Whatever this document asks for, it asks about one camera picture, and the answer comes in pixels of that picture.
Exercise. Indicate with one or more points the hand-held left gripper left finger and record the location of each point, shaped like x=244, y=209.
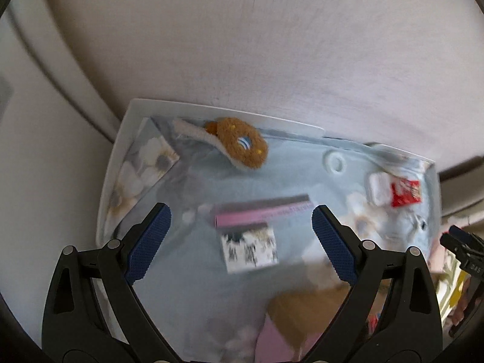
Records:
x=149, y=242

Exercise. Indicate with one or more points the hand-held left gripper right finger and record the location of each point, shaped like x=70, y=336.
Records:
x=334, y=242

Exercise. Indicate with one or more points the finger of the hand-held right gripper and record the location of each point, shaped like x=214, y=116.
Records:
x=459, y=240

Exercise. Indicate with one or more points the white earphone case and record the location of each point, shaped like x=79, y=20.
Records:
x=378, y=189

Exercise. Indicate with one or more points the red carton box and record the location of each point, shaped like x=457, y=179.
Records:
x=404, y=193

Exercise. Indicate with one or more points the cardboard box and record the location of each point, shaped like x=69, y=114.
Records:
x=295, y=310

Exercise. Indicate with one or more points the long pink box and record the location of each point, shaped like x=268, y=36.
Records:
x=261, y=211

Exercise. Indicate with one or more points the clear tape roll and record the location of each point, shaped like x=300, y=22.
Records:
x=325, y=162

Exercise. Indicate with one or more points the small floral printed box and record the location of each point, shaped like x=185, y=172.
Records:
x=249, y=249

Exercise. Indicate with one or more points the brown bear plush headband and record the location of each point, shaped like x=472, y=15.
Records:
x=242, y=143

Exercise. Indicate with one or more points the blue floral cloth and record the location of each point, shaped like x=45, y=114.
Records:
x=189, y=185

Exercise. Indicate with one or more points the white wardrobe door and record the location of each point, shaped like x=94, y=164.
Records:
x=30, y=158

